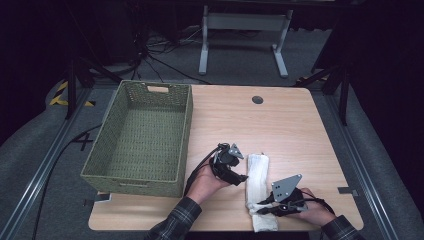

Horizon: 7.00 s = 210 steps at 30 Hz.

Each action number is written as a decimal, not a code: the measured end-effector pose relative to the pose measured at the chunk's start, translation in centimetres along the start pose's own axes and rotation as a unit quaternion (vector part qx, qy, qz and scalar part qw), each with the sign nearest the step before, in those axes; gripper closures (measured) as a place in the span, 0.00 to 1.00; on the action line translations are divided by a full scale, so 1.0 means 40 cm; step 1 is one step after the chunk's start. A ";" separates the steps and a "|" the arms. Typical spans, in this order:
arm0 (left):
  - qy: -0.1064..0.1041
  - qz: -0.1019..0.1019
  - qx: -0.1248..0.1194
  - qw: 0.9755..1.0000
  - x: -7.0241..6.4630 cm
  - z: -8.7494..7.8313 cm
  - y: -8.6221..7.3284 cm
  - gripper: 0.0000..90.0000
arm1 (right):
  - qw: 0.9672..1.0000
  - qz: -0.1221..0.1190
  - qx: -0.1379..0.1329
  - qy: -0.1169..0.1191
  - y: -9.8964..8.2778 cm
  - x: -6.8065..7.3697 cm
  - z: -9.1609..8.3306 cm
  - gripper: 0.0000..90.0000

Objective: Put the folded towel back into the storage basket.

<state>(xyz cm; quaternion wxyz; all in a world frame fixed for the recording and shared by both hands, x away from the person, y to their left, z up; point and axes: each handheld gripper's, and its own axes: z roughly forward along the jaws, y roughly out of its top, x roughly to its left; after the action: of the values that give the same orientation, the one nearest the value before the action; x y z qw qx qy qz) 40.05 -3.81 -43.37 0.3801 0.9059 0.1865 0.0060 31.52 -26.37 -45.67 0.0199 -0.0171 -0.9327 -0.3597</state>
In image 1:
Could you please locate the white metal desk frame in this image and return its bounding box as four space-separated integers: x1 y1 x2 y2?
198 4 294 79

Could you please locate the grey tape strip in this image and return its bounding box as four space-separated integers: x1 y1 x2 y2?
337 186 360 197
94 192 113 204

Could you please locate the right hand-held gripper cable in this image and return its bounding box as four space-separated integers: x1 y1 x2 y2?
298 189 336 216

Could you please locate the grey metal floor rail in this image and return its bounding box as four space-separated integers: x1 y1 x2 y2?
0 88 92 240
324 94 401 240

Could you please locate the bundle of floor cables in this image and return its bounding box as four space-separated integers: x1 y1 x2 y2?
131 28 212 86

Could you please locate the black floor cable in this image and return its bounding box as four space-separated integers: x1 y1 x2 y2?
31 123 103 240

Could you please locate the black tripod stand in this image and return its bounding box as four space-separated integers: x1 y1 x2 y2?
64 55 123 120
294 62 352 127

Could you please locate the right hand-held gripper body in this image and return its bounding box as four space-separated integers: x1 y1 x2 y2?
271 173 308 218

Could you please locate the green woven basket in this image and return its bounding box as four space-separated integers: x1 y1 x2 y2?
80 79 194 199

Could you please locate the hand-held gripper cable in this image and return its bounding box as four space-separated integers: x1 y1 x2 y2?
298 189 336 216
183 145 222 198

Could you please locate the person's left hand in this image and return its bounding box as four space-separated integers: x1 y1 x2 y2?
185 159 232 205

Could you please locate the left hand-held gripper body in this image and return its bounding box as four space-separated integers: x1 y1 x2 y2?
212 142 246 180

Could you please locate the white cloth with brown print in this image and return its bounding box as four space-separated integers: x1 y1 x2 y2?
244 152 280 233

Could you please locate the person's right hand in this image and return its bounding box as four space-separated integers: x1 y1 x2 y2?
292 187 336 228

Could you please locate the left hand-held gripper cable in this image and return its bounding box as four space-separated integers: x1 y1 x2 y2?
183 145 222 198

